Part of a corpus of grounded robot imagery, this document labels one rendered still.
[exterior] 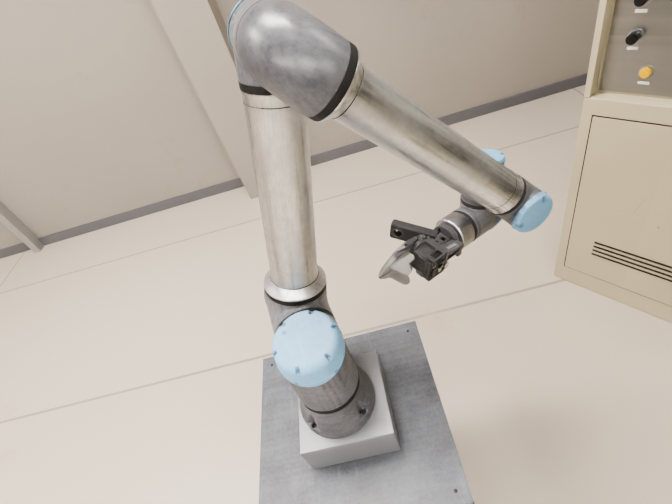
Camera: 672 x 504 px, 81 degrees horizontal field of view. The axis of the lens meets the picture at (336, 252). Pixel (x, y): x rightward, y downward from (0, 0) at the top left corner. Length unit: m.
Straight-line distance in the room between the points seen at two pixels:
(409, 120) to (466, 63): 2.68
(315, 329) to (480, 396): 1.08
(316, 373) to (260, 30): 0.59
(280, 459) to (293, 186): 0.73
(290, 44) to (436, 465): 0.92
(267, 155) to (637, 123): 1.22
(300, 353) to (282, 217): 0.27
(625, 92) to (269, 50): 1.28
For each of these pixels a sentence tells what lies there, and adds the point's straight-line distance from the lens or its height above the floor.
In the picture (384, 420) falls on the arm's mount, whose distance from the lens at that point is 1.01.
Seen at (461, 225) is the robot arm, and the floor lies 0.97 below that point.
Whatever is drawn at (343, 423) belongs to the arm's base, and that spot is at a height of 0.75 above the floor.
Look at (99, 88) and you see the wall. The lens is 3.34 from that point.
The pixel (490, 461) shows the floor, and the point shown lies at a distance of 1.71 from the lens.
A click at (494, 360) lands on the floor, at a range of 1.88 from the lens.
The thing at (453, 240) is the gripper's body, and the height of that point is 0.95.
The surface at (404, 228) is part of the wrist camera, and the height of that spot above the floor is 0.98.
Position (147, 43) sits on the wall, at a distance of 3.14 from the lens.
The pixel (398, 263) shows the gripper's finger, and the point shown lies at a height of 0.98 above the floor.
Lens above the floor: 1.62
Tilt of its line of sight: 42 degrees down
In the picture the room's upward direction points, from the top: 20 degrees counter-clockwise
